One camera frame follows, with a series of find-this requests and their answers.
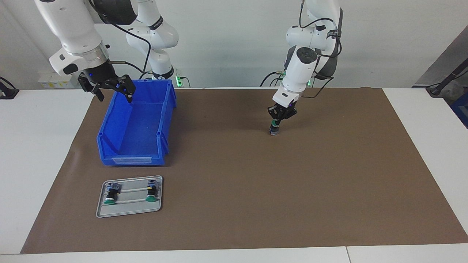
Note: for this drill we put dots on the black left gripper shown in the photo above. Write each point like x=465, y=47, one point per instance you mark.
x=283, y=112

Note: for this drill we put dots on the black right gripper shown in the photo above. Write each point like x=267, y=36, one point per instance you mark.
x=100, y=73

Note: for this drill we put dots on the green push button switch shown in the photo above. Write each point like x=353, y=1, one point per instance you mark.
x=274, y=131
x=150, y=198
x=109, y=200

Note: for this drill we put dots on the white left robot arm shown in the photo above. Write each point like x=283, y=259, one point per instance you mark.
x=301, y=69

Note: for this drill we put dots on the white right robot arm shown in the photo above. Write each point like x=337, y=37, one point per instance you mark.
x=73, y=29

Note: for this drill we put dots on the blue plastic storage bin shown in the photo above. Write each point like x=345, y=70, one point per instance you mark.
x=139, y=131

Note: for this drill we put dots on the green lit base connector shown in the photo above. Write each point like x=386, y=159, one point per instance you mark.
x=179, y=81

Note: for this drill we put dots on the brown table mat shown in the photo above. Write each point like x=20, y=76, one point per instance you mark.
x=256, y=201

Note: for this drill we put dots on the black clamp device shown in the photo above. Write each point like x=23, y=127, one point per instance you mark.
x=7, y=91

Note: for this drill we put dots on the grey metal tray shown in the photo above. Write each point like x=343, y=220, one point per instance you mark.
x=128, y=211

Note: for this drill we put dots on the black stand pole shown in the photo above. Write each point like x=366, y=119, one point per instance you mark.
x=444, y=82

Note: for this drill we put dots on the blue crate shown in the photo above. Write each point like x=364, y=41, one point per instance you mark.
x=461, y=109

